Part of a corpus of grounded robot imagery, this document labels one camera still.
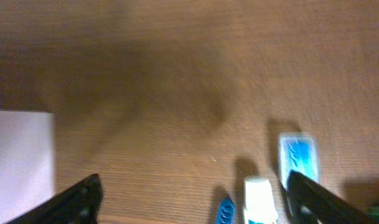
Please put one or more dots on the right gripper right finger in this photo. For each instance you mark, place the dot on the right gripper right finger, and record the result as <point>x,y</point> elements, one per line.
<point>309,202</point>

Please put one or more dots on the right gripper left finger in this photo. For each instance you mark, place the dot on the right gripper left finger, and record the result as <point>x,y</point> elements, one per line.
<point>78,204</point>

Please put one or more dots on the white teal toothpaste tube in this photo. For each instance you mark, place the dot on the white teal toothpaste tube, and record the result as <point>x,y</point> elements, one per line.
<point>259,205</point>

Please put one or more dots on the blue white toothbrush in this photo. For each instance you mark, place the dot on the blue white toothbrush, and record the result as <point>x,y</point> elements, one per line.
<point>297,152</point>

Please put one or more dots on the white square cardboard box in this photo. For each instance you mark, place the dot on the white square cardboard box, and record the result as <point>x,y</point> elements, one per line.
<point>27,161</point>

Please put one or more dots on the blue disposable razor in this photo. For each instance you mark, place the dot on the blue disposable razor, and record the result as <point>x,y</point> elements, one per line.
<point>226,212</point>

